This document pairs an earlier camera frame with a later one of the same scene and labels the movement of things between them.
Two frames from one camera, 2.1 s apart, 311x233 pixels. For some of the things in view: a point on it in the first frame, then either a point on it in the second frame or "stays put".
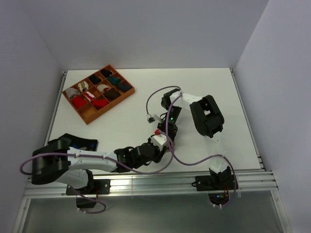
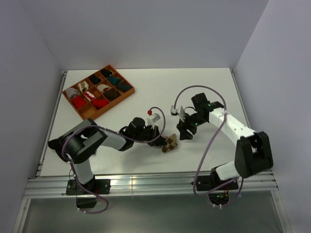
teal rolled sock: (114, 80) stays put
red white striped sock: (89, 95) stays put
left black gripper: (159, 153) -> (154, 131)
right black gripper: (172, 131) -> (182, 126)
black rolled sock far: (106, 73) stays put
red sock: (98, 103) stays put
